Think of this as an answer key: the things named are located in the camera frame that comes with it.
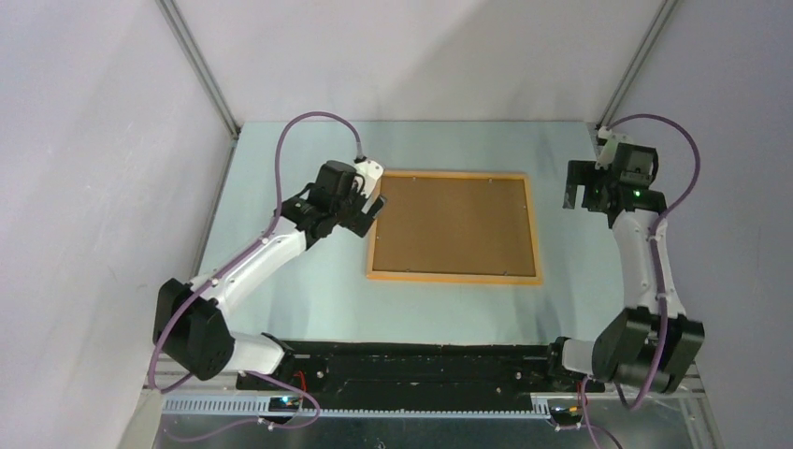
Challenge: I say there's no brown cardboard backing board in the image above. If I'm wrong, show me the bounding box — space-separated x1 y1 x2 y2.
372 176 537 278

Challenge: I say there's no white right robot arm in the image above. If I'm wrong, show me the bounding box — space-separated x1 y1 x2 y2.
543 139 705 394

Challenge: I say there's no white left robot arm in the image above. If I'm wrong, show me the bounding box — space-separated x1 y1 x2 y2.
152 158 386 390

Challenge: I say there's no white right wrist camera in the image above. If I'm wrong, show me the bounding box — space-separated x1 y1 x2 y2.
596 126 634 169

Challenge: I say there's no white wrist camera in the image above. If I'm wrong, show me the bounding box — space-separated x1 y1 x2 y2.
596 126 634 169
354 158 384 198

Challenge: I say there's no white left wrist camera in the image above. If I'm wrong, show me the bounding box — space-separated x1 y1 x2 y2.
354 158 384 198

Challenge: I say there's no grey slotted cable duct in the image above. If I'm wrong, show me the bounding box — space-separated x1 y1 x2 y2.
162 396 553 419

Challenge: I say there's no aluminium front rail frame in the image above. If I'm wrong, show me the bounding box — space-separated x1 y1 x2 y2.
117 352 726 449

